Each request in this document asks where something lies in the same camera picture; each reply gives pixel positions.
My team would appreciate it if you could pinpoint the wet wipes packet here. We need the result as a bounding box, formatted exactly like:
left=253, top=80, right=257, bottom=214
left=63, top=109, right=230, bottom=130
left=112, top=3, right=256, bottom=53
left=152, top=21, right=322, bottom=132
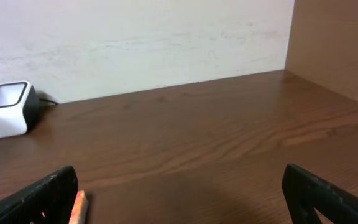
left=69, top=190, right=89, bottom=224

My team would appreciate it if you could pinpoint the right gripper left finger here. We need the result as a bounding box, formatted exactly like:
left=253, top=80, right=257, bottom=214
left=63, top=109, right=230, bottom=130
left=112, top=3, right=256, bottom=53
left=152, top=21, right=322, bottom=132
left=0, top=166, right=78, bottom=224

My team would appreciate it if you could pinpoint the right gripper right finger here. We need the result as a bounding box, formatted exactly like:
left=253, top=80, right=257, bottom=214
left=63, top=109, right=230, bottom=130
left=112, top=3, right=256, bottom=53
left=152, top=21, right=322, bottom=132
left=282, top=164, right=358, bottom=224

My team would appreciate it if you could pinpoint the white barcode scanner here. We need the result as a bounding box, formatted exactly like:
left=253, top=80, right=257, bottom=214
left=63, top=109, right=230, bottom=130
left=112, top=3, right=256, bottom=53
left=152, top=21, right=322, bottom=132
left=0, top=80, right=40, bottom=138

